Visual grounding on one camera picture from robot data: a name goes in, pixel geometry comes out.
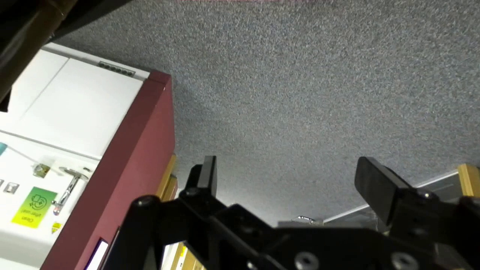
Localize wooden door frame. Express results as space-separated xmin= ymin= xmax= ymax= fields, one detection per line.
xmin=456 ymin=162 xmax=480 ymax=199

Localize green wall poster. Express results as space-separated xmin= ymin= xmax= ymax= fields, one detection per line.
xmin=11 ymin=186 xmax=59 ymax=229

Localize wall power socket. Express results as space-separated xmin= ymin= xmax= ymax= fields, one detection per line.
xmin=2 ymin=178 xmax=21 ymax=196

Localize white lower kitchen cabinets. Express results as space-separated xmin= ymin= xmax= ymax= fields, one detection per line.
xmin=0 ymin=42 xmax=152 ymax=162

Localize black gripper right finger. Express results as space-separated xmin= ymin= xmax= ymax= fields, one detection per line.
xmin=354 ymin=156 xmax=480 ymax=270

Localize chrome kitchen tap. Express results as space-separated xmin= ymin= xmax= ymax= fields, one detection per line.
xmin=51 ymin=165 xmax=90 ymax=216

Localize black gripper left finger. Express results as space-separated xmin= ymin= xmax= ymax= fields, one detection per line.
xmin=105 ymin=154 xmax=276 ymax=270

